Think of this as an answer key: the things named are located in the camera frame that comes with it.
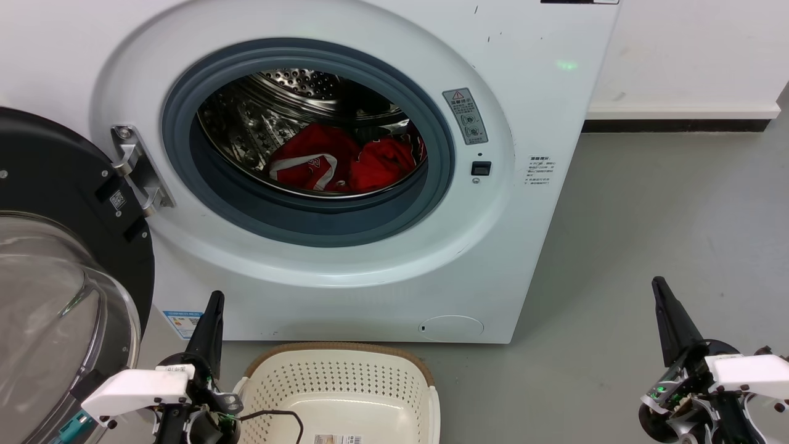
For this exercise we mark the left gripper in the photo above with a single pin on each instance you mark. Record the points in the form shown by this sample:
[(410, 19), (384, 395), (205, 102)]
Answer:
[(209, 425)]

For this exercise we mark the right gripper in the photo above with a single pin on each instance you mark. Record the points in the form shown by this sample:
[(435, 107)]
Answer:
[(678, 401)]

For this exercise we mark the red garment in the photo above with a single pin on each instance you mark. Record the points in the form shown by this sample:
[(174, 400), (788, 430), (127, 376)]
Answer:
[(376, 163)]

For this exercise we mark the cream perforated laundry basket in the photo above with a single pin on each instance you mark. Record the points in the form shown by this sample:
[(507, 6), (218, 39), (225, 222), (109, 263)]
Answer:
[(345, 382)]

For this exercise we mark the white printed label sticker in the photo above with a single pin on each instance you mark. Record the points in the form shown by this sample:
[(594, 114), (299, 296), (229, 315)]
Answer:
[(338, 439)]

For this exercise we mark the stainless steel washing machine drum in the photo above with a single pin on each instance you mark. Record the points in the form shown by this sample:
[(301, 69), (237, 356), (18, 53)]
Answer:
[(246, 123)]

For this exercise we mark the black washer door with glass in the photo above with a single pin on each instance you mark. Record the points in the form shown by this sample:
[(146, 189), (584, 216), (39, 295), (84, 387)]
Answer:
[(61, 172)]

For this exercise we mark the blue energy label sticker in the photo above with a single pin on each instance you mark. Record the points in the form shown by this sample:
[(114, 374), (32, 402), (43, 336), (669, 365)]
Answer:
[(182, 324)]

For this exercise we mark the grey rubber door gasket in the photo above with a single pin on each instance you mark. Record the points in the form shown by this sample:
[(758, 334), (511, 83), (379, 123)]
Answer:
[(308, 225)]

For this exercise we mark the QR code sticker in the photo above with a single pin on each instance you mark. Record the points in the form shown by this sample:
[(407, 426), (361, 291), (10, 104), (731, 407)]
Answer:
[(118, 200)]

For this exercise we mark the white front-load washing machine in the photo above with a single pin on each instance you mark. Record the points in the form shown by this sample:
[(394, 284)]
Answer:
[(524, 246)]

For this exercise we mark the silver door hinge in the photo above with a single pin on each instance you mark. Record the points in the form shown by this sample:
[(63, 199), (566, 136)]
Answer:
[(138, 166)]

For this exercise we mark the dark baseboard strip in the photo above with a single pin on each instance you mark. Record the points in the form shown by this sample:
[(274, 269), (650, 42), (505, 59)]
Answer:
[(678, 126)]

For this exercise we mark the white printed text label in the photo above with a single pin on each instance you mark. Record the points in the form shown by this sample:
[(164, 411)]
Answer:
[(539, 169)]

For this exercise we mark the round drain filter cover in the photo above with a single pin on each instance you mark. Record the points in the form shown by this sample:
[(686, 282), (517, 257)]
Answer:
[(453, 328)]

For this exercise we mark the black door latch socket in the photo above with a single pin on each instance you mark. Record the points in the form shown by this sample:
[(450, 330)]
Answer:
[(481, 168)]

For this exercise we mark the grey warning sticker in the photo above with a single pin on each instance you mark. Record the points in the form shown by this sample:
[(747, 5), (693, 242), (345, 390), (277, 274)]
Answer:
[(465, 117)]

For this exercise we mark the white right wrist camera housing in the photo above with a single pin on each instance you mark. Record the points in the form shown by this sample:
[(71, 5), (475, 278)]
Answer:
[(752, 373)]

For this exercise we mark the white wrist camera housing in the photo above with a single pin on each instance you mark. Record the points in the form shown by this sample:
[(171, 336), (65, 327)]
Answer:
[(752, 373), (135, 388)]

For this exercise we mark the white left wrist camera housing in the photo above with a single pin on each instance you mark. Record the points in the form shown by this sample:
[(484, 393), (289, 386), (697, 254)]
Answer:
[(135, 388)]

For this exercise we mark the white wall ledge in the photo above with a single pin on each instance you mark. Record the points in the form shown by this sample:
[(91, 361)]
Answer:
[(678, 111)]

